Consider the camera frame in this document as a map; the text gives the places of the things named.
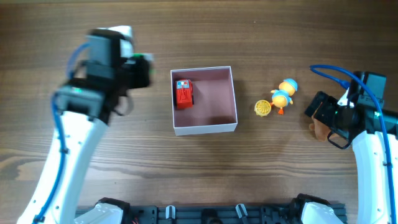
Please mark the multicoloured puzzle cube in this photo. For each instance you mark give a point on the multicoloured puzzle cube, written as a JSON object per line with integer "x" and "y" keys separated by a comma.
{"x": 144, "y": 61}

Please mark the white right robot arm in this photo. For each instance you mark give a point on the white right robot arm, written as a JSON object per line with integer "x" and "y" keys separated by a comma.
{"x": 375, "y": 154}

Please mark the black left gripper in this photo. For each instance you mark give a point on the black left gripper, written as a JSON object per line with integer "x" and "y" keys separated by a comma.
{"x": 135, "y": 75}

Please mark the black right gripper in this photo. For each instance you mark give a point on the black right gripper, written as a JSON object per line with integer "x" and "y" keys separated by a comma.
{"x": 321, "y": 106}

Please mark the red toy truck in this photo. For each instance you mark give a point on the red toy truck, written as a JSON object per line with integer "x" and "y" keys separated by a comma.
{"x": 184, "y": 94}

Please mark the white cardboard box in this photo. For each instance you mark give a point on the white cardboard box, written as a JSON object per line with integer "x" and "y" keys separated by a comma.
{"x": 214, "y": 107}

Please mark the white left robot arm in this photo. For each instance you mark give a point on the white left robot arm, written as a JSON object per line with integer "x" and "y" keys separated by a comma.
{"x": 75, "y": 138}

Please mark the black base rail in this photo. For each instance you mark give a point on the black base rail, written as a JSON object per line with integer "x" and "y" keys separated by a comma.
{"x": 265, "y": 214}

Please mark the yellow duck toy blue hat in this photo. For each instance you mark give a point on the yellow duck toy blue hat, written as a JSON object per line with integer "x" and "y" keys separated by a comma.
{"x": 281, "y": 97}

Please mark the brown plush capybara toy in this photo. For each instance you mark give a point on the brown plush capybara toy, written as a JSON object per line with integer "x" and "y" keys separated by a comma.
{"x": 321, "y": 130}

